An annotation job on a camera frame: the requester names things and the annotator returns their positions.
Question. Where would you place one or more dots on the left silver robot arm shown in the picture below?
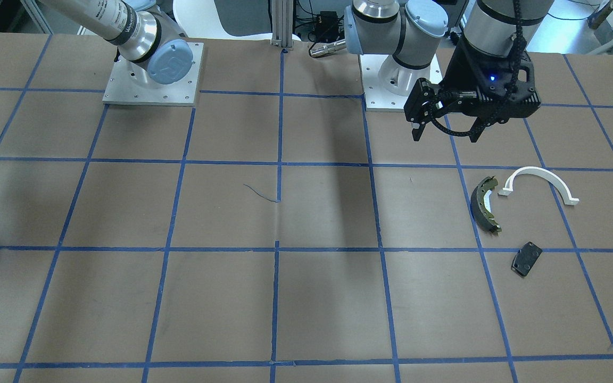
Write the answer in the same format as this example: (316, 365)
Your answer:
(411, 31)

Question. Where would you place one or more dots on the aluminium frame post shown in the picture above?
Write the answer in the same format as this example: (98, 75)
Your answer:
(282, 22)

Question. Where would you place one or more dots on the green brake shoe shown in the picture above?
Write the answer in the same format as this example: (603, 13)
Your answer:
(480, 205)

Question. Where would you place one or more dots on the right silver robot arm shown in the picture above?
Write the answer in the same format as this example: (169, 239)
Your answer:
(138, 28)

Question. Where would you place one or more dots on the white curved plastic arc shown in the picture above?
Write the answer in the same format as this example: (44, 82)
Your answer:
(545, 174)

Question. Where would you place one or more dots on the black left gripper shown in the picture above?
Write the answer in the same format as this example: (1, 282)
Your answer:
(463, 65)

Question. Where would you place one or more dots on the black brake pad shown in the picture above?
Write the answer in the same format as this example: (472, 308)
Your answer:
(525, 259)

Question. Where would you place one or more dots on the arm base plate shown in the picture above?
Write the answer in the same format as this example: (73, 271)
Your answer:
(387, 84)
(170, 78)

